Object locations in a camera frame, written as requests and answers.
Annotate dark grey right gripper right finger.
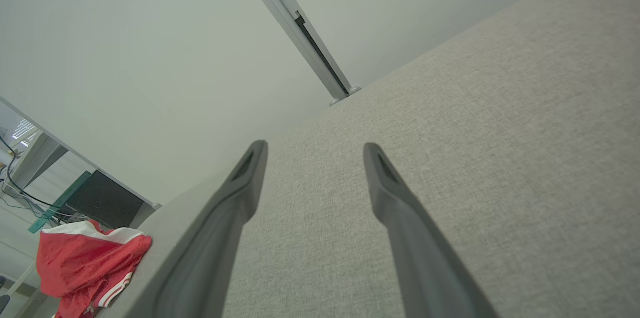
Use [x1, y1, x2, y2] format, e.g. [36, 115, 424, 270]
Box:
[363, 142, 501, 318]

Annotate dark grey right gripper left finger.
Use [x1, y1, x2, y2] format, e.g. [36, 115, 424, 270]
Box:
[131, 139, 270, 318]

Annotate red Bulls 23 jersey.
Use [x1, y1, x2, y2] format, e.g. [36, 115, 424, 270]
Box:
[54, 270, 136, 318]

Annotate red shorts with white stripes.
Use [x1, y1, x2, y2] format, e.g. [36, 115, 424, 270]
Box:
[36, 220, 153, 298]

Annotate black computer tower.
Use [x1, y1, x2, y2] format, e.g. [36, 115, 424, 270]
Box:
[62, 170, 146, 229]

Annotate green board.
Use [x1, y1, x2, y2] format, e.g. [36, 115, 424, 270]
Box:
[28, 171, 92, 234]

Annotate grey metal desk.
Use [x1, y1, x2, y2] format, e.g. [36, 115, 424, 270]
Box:
[9, 130, 69, 198]

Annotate grey slotted partition post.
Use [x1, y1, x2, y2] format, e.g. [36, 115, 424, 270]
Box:
[231, 0, 362, 106]

